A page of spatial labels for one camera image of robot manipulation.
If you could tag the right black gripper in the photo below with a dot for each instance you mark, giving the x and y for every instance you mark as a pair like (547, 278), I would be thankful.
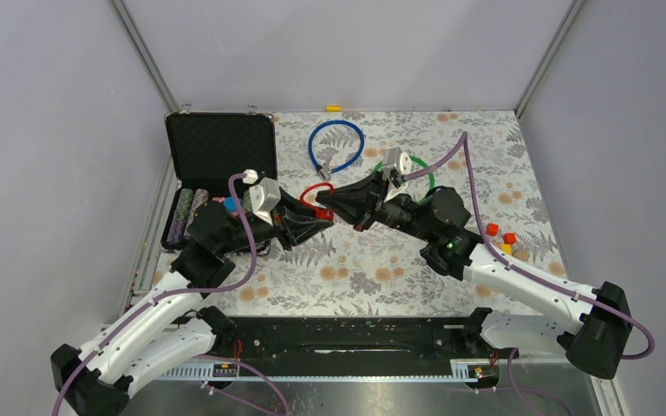
(375, 187)

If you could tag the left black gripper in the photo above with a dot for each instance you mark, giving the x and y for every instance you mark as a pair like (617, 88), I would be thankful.
(295, 222)

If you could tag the red cable lock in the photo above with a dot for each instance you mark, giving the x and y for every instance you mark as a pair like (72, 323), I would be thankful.
(308, 200)

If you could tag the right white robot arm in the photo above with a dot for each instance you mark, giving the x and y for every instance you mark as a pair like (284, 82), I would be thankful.
(589, 325)

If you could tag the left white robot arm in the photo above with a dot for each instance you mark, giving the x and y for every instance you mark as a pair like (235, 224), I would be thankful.
(168, 325)

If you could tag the floral table mat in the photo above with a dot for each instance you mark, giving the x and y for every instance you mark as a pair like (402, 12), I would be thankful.
(379, 271)

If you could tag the black poker chip case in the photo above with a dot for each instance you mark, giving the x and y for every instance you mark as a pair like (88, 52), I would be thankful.
(207, 148)

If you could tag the red cube block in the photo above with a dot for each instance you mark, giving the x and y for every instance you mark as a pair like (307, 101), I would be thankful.
(492, 229)
(509, 238)

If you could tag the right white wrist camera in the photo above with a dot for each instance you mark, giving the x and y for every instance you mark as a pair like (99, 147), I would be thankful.
(396, 164)

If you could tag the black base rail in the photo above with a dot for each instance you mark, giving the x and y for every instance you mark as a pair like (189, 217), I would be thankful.
(340, 347)

